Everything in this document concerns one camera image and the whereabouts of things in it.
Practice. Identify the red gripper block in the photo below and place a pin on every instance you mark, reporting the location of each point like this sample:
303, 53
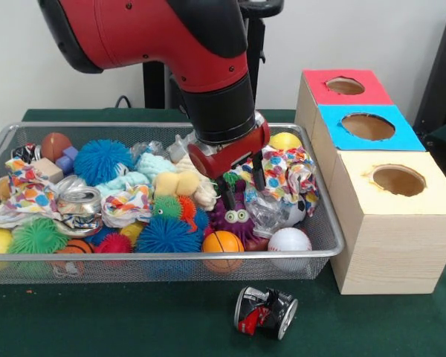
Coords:
226, 158

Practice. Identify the crushed clear plastic bottle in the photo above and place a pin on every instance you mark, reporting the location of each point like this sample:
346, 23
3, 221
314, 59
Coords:
262, 213

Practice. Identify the colourful paper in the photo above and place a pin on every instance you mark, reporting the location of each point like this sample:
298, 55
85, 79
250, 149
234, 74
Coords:
282, 171

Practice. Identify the black white soccer ball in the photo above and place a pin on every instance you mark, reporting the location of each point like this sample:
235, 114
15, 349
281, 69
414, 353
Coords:
299, 213

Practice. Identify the crushed red black can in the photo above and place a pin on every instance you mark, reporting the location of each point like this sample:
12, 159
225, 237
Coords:
262, 314

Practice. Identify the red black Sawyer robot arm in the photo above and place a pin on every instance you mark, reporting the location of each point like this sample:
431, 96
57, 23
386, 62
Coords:
152, 33

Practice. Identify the wooden box with three holes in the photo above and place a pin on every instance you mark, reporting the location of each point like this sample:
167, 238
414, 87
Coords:
390, 241

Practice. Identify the purple spiky monster toy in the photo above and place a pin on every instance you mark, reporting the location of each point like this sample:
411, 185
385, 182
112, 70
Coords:
236, 219

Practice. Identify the yellow plastic ball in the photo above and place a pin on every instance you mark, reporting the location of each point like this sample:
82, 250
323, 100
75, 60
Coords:
284, 141

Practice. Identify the orange foam basketball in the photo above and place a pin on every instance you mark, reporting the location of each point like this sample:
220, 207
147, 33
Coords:
223, 243

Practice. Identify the white foam baseball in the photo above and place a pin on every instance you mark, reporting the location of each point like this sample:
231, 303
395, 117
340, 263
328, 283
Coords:
290, 241

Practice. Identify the blue spiky rubber ball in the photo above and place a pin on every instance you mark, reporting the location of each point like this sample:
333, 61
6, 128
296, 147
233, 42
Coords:
169, 236
104, 161

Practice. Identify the crushed silver can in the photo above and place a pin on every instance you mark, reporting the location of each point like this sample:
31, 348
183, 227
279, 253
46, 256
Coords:
80, 201

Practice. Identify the green spiky rubber ball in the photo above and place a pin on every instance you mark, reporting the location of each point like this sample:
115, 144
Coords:
39, 236

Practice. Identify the black chair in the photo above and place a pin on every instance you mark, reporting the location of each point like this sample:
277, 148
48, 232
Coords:
442, 74

